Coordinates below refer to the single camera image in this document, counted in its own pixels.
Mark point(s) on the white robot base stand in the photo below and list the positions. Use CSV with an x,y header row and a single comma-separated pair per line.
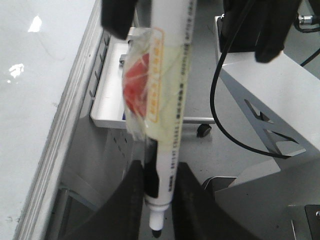
x,y
278,199

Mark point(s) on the black caster wheel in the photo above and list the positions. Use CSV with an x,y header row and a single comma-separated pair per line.
x,y
203,130

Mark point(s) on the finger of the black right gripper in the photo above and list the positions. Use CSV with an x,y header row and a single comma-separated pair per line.
x,y
117,17

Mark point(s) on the white whiteboard with aluminium frame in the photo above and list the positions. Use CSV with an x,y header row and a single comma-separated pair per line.
x,y
47,53

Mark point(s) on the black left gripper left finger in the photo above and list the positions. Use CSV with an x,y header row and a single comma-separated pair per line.
x,y
120,217

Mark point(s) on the white metal marker tray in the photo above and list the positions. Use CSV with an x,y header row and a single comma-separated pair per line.
x,y
108,106

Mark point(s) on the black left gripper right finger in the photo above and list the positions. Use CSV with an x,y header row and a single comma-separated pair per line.
x,y
197,216

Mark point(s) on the white whiteboard marker pen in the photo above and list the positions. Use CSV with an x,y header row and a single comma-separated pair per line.
x,y
154,82

